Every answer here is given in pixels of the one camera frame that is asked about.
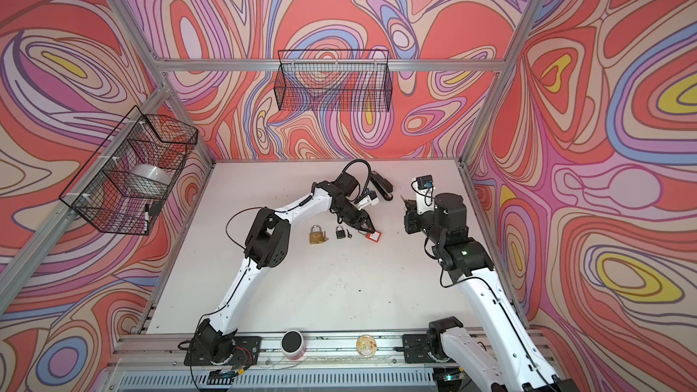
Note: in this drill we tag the black wire basket left wall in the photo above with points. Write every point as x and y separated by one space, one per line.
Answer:
139 162

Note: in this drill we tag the aluminium front rail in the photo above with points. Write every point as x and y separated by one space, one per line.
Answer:
324 349

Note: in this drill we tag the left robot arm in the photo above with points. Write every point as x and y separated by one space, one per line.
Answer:
266 246

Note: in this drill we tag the black marker in basket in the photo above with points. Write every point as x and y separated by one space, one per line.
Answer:
146 219

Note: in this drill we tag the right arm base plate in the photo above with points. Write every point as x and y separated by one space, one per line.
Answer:
422 349

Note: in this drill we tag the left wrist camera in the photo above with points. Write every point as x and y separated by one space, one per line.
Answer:
370 199

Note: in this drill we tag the black wire basket wall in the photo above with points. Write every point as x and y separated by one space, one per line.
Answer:
139 162
334 80

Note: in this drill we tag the black stapler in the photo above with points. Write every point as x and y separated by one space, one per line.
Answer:
382 186

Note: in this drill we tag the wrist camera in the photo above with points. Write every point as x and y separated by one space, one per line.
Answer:
370 199
424 187

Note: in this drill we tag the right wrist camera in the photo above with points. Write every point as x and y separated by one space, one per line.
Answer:
424 187

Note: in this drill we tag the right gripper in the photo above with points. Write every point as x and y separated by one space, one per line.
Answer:
411 225

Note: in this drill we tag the brass padlock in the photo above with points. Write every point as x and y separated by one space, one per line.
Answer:
317 235

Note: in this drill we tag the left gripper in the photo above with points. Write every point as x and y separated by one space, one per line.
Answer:
361 220

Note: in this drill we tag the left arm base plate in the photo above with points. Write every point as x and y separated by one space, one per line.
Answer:
234 351

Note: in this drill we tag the black wire basket back wall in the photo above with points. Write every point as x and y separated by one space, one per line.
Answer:
334 80

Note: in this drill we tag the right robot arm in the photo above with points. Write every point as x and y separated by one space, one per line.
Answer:
514 362

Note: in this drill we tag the red padlock with keys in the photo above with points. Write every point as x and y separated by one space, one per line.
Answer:
373 236

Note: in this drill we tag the small black padlock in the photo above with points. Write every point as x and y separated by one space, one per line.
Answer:
342 233

